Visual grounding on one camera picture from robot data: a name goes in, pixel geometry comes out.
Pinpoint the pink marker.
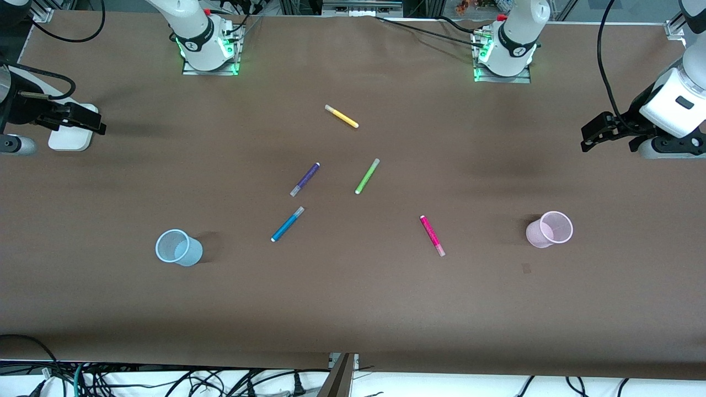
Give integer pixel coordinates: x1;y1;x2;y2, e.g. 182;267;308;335
420;215;446;257

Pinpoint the blue marker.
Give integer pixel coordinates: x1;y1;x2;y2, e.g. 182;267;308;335
270;206;305;243

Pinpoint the white rectangular block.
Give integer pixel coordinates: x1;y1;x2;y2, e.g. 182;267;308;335
48;103;99;152

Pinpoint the translucent pink cup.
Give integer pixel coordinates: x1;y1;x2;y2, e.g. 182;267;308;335
526;211;574;249

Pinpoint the translucent blue cup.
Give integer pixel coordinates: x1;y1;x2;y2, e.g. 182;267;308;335
155;229;204;267

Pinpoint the purple marker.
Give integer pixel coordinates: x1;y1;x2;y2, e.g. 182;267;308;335
290;162;321;197

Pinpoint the green marker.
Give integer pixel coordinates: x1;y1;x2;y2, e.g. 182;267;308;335
355;158;381;195

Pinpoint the yellow marker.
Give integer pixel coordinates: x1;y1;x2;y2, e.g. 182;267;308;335
324;104;360;129

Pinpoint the brown table cover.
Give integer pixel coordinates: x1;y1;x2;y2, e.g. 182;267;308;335
0;10;706;381

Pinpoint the dark table leg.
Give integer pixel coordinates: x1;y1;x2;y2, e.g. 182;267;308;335
317;353;357;397

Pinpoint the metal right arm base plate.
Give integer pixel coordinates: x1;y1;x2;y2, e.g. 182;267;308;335
181;25;241;77

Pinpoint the short black table cable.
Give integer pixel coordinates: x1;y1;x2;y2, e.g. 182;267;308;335
436;15;483;36

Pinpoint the long black table cable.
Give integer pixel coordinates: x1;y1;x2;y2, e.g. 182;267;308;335
375;15;486;45

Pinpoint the black looped floor cable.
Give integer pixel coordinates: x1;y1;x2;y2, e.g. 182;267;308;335
0;333;62;397

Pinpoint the grey metal rail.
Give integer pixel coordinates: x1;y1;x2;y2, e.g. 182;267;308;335
322;0;404;18

